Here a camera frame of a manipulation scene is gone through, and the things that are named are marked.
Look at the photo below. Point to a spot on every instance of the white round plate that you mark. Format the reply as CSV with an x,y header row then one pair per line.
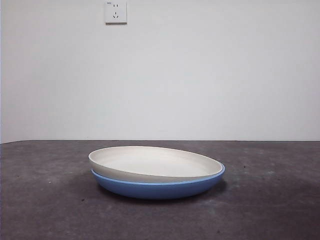
x,y
155,166

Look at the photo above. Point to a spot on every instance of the blue round plate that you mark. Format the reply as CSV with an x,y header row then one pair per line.
x,y
160,191

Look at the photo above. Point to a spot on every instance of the white wall power socket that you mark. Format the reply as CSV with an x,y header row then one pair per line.
x,y
116,13

